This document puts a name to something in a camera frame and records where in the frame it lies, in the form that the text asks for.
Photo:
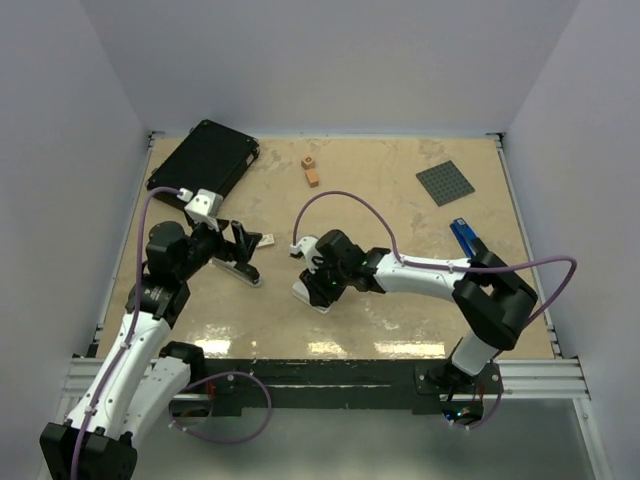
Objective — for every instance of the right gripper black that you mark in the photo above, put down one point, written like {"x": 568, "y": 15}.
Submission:
{"x": 319, "y": 295}

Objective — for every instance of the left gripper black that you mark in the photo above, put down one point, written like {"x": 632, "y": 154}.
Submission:
{"x": 245, "y": 241}

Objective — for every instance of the grey metal stapler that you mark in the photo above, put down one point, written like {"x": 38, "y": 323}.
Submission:
{"x": 243, "y": 271}

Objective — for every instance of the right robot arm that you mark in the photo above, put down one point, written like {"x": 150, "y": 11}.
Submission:
{"x": 495, "y": 302}

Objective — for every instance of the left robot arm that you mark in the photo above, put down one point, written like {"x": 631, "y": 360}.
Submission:
{"x": 101, "y": 435}

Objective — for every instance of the blue stapler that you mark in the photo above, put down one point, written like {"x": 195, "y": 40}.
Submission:
{"x": 468, "y": 240}

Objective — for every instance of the plain wooden block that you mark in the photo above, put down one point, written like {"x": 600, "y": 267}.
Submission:
{"x": 312, "y": 178}

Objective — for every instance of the black hard case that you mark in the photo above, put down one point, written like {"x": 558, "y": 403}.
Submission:
{"x": 212, "y": 157}

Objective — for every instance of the wooden cube with circle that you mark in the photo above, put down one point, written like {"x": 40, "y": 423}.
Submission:
{"x": 308, "y": 163}

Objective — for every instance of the grey studded baseplate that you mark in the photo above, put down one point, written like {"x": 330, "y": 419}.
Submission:
{"x": 445, "y": 183}

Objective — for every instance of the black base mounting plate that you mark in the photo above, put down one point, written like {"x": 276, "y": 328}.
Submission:
{"x": 422, "y": 387}

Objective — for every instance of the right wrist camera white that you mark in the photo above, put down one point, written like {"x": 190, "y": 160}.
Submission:
{"x": 306, "y": 249}

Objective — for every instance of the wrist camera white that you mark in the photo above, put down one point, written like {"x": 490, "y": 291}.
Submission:
{"x": 202, "y": 206}
{"x": 306, "y": 249}

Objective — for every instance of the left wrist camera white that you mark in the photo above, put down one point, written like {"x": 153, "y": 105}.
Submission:
{"x": 202, "y": 206}

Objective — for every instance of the aluminium frame rail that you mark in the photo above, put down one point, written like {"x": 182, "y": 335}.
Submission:
{"x": 521, "y": 379}

